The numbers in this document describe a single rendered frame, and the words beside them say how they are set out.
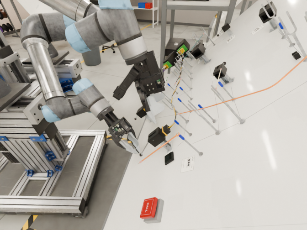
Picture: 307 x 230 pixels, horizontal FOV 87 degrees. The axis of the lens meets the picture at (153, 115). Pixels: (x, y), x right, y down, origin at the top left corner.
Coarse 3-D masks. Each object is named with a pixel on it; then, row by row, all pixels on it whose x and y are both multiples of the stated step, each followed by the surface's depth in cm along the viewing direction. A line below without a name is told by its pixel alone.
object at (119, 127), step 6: (108, 108) 59; (102, 114) 58; (108, 114) 59; (114, 114) 61; (108, 120) 58; (114, 120) 59; (120, 120) 61; (126, 120) 60; (114, 126) 59; (120, 126) 60; (126, 126) 60; (114, 132) 61; (120, 132) 59; (126, 132) 61; (120, 138) 61
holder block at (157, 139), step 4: (156, 128) 61; (152, 132) 61; (156, 132) 58; (148, 136) 61; (152, 136) 59; (156, 136) 58; (160, 136) 58; (164, 136) 59; (148, 140) 59; (152, 140) 59; (156, 140) 59; (160, 140) 59; (164, 140) 59; (152, 144) 60; (156, 144) 60
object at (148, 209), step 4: (144, 200) 47; (148, 200) 46; (152, 200) 45; (156, 200) 45; (144, 204) 46; (148, 204) 45; (152, 204) 44; (156, 204) 44; (144, 208) 45; (148, 208) 44; (152, 208) 43; (144, 212) 44; (148, 212) 43; (152, 212) 42; (140, 216) 44; (144, 216) 43; (148, 216) 42; (152, 216) 42
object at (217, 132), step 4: (188, 100) 44; (188, 104) 43; (192, 104) 44; (192, 108) 43; (196, 108) 45; (196, 112) 44; (200, 112) 46; (208, 124) 47; (212, 128) 47; (216, 132) 48; (220, 132) 47
